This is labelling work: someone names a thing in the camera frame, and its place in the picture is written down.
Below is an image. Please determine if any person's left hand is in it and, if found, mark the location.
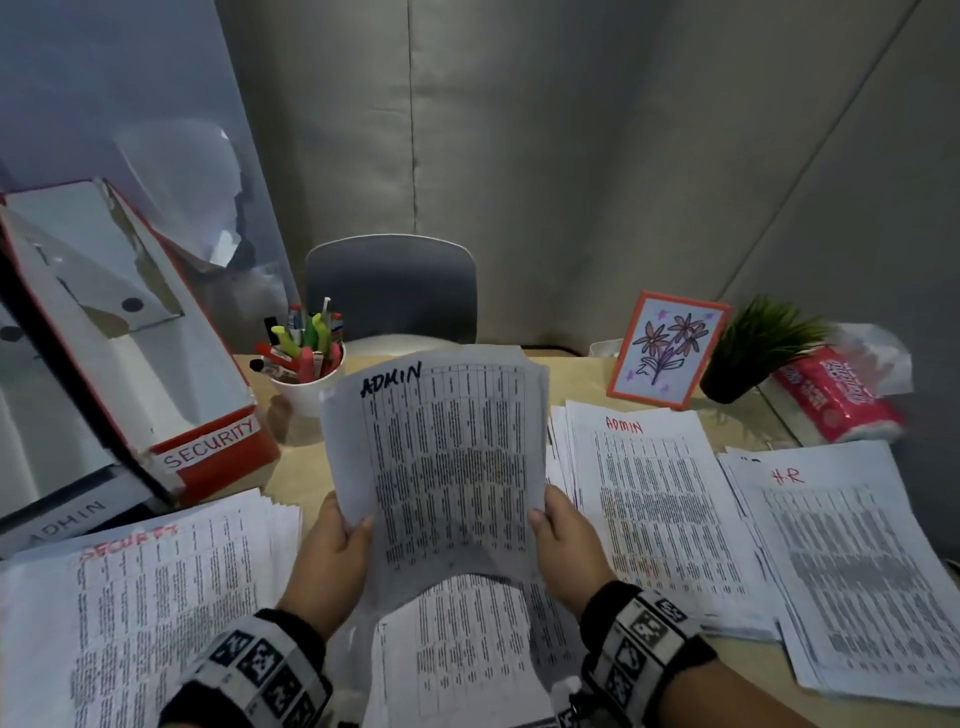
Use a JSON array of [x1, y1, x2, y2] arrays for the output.
[[277, 491, 376, 639]]

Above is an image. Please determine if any person's right hand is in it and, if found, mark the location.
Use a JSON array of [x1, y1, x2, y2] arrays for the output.
[[528, 483, 620, 620]]

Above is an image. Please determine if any admin paper pile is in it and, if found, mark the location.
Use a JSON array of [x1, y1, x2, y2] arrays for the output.
[[551, 399, 781, 643]]

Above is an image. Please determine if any unsorted paper pile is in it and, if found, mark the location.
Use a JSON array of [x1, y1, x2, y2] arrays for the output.
[[326, 408, 601, 728]]

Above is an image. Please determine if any paper sheet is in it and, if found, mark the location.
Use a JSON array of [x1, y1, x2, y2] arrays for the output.
[[320, 344, 553, 616]]

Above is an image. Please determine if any security paper pile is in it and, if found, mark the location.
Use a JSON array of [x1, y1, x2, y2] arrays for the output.
[[0, 488, 303, 728]]

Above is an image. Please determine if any red security file box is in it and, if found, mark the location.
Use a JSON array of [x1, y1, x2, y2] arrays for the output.
[[0, 177, 281, 508]]

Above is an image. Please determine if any HR paper pile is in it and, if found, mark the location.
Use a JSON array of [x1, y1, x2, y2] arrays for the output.
[[716, 440, 960, 710]]

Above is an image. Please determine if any black admin file box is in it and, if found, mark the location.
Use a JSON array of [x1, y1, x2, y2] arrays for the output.
[[0, 254, 163, 560]]

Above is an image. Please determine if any person's right forearm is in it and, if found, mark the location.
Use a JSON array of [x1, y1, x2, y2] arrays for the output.
[[674, 659, 819, 728]]

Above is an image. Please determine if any black right wristband with markers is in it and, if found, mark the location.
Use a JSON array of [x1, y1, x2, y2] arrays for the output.
[[577, 581, 719, 728]]

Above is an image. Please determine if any black wristband with markers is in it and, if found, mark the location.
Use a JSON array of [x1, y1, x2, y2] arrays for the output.
[[577, 581, 719, 728], [157, 608, 335, 728]]

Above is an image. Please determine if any black left wristband with markers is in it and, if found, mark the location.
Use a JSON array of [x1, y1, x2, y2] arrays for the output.
[[157, 608, 335, 728]]

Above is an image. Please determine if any white pen cup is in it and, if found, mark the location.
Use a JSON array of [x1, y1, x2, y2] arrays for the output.
[[266, 348, 348, 420]]

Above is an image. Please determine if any bunch of coloured markers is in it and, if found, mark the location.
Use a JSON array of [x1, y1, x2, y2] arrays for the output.
[[249, 297, 346, 385]]

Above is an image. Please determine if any orange framed flower drawing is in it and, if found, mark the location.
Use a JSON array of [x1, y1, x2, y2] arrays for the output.
[[605, 290, 733, 412]]

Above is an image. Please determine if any green plant in black pot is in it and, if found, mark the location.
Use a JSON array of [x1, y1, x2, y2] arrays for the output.
[[698, 294, 830, 405]]

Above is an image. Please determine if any grey chair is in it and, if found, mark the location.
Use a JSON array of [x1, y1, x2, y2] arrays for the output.
[[303, 233, 480, 358]]

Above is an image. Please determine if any red white paper towel pack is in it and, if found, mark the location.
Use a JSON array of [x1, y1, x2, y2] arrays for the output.
[[761, 344, 909, 445]]

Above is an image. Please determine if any clear plastic bag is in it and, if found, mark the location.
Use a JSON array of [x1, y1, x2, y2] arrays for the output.
[[824, 322, 915, 395]]

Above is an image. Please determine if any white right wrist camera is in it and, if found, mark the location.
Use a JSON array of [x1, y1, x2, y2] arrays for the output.
[[551, 674, 594, 728]]

